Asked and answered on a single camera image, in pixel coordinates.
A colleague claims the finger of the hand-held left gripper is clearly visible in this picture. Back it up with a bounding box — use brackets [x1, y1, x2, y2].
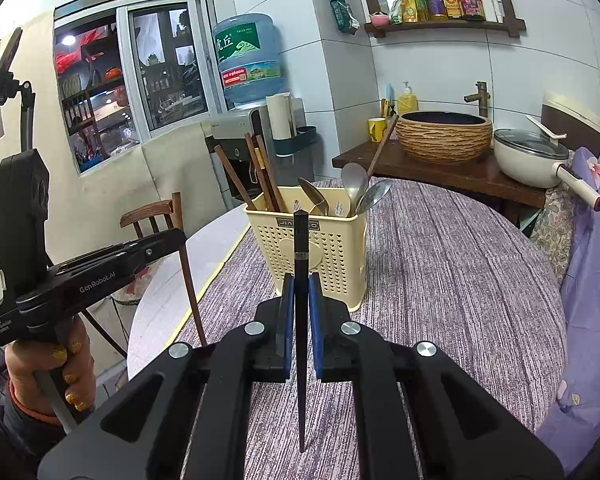
[46, 232, 188, 282]
[116, 228, 184, 251]

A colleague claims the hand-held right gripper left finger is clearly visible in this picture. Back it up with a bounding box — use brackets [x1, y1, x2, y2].
[36, 274, 296, 480]

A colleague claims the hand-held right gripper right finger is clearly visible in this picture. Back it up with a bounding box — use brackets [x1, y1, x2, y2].
[306, 273, 567, 480]

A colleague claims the brown wooden chopstick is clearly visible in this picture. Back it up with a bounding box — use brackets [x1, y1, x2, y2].
[213, 145, 257, 210]
[256, 135, 288, 213]
[244, 133, 276, 212]
[366, 114, 400, 181]
[178, 240, 208, 347]

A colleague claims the cream perforated utensil holder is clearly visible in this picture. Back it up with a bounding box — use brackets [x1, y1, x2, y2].
[244, 185, 370, 311]

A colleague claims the black chopstick with gold band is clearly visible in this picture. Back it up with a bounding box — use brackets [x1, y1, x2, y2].
[292, 210, 312, 453]

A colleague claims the steel spoon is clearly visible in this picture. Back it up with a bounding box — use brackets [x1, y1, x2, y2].
[341, 162, 370, 217]
[355, 178, 395, 216]
[298, 177, 331, 217]

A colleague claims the person's left forearm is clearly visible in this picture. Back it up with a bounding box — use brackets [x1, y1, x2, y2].
[0, 382, 81, 466]

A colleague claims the person's left hand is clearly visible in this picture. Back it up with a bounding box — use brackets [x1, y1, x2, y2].
[4, 317, 98, 427]

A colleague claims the wooden chair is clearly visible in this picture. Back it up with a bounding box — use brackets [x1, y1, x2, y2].
[119, 191, 185, 243]

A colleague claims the yellow tape strip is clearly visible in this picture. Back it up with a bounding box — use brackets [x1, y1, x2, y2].
[172, 225, 255, 333]

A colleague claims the black stand leg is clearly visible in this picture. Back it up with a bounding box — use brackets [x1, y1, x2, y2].
[80, 307, 130, 361]

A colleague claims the water dispenser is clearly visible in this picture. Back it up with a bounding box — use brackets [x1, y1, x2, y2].
[202, 107, 271, 211]

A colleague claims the purple speckled tablecloth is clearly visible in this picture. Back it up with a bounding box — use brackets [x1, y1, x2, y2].
[167, 176, 567, 480]

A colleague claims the sliding window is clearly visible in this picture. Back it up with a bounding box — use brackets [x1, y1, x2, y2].
[52, 0, 223, 176]

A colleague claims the phone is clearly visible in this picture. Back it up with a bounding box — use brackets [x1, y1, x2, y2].
[0, 27, 24, 137]

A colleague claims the dark wooden counter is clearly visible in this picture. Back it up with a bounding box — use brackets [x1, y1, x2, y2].
[332, 137, 548, 226]

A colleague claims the blue water bottle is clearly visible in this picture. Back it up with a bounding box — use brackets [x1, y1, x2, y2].
[212, 14, 287, 107]

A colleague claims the wicker-pattern basin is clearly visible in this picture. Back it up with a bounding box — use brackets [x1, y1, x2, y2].
[395, 111, 493, 165]

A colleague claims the yellow soap pump bottle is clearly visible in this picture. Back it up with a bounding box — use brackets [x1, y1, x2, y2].
[397, 81, 419, 116]

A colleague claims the beige paisley cloth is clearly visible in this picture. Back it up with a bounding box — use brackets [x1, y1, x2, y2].
[530, 180, 576, 286]

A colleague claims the white pan with glass lid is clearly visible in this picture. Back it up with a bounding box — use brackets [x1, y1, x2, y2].
[493, 127, 600, 211]

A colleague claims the purple floral cloth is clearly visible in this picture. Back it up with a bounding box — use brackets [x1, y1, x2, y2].
[535, 147, 600, 471]

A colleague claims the bronze faucet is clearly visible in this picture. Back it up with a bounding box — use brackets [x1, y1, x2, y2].
[463, 81, 491, 118]

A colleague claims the green bag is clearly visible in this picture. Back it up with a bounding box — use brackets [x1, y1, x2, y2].
[328, 0, 362, 36]

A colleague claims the white ladle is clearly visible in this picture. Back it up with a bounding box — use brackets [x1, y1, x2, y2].
[525, 114, 568, 142]

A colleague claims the dark brown board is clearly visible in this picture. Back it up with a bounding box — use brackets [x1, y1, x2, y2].
[540, 91, 600, 161]

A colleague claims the dark teal wall caddy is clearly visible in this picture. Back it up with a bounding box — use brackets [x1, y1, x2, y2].
[272, 126, 317, 157]

